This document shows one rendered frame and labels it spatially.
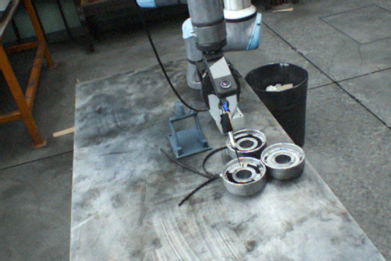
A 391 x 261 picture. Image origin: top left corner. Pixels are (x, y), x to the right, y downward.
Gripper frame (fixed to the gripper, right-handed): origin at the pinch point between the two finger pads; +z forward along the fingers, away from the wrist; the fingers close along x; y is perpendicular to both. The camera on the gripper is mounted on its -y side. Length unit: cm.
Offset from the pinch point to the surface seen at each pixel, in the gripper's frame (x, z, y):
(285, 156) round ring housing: -12.0, 11.0, -7.6
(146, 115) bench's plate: 16.6, 13.2, 36.5
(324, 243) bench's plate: -7.4, 13.2, -34.5
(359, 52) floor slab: -160, 93, 186
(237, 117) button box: -6.9, 8.7, 12.7
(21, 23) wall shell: 100, 66, 400
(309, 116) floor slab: -85, 93, 124
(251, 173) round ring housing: -1.9, 10.8, -10.0
